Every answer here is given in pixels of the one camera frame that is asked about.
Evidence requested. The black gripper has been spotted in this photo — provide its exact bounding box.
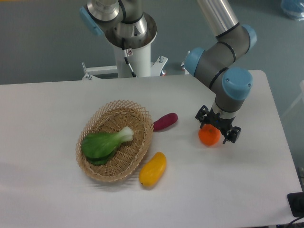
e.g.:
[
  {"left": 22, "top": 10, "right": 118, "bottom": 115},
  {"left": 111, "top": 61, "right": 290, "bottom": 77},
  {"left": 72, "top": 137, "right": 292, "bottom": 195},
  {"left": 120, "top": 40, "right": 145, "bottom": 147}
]
[{"left": 195, "top": 105, "right": 241, "bottom": 144}]

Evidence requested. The orange fruit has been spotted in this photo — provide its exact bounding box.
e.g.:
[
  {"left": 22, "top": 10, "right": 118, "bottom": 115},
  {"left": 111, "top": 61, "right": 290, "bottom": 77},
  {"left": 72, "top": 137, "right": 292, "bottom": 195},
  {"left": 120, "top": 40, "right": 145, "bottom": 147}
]
[{"left": 198, "top": 124, "right": 221, "bottom": 146}]

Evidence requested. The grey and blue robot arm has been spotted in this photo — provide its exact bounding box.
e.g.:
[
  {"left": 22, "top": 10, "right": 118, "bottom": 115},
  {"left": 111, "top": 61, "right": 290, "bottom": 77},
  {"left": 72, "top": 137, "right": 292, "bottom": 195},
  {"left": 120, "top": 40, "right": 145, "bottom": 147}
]
[{"left": 79, "top": 0, "right": 257, "bottom": 143}]

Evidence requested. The purple sweet potato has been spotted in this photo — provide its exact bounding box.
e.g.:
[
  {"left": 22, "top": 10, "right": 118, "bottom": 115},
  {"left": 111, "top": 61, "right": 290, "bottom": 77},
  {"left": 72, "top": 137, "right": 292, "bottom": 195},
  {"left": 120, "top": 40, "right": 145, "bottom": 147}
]
[{"left": 153, "top": 113, "right": 178, "bottom": 132}]

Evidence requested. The yellow mango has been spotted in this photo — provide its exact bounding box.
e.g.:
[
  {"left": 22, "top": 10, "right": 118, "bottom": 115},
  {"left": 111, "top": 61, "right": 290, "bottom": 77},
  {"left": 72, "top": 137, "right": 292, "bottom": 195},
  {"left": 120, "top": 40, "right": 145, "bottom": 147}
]
[{"left": 138, "top": 152, "right": 167, "bottom": 188}]

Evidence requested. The woven wicker basket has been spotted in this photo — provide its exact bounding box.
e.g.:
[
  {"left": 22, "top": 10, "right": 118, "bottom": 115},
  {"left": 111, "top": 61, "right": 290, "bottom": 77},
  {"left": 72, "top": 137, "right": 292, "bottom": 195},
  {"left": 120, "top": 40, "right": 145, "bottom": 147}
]
[{"left": 76, "top": 100, "right": 153, "bottom": 182}]

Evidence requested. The black device at table edge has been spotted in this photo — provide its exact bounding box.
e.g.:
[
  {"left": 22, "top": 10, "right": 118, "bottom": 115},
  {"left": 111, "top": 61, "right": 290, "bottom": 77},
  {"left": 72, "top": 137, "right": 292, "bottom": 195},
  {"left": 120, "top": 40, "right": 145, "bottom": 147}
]
[{"left": 287, "top": 192, "right": 304, "bottom": 217}]

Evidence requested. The green bok choy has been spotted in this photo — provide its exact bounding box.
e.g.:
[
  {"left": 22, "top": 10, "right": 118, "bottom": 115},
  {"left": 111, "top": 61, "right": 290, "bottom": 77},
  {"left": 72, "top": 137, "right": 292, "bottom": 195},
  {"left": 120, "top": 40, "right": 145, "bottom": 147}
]
[{"left": 81, "top": 126, "right": 134, "bottom": 166}]

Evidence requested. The blue object top right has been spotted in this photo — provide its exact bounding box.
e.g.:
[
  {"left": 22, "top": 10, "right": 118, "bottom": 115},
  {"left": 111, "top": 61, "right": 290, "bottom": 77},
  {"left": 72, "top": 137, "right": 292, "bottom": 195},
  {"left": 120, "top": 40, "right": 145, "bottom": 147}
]
[{"left": 281, "top": 0, "right": 304, "bottom": 21}]

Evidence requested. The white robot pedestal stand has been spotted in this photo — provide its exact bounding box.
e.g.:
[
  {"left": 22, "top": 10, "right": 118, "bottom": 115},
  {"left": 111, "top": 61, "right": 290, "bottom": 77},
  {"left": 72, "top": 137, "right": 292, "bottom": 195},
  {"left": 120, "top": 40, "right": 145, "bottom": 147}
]
[{"left": 81, "top": 14, "right": 192, "bottom": 80}]

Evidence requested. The black cable on pedestal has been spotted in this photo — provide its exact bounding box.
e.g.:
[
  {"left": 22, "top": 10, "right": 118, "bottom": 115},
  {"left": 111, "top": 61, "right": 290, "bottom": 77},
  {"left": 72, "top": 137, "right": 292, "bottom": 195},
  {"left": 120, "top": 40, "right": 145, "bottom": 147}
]
[{"left": 121, "top": 38, "right": 138, "bottom": 78}]

